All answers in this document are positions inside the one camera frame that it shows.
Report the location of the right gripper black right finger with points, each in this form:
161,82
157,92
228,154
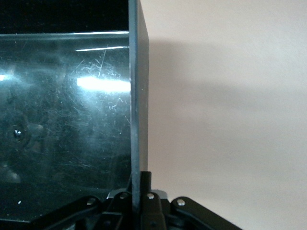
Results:
153,215

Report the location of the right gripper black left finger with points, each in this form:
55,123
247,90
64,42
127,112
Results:
96,215

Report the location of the black rectangular plastic box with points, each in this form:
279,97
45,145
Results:
72,95

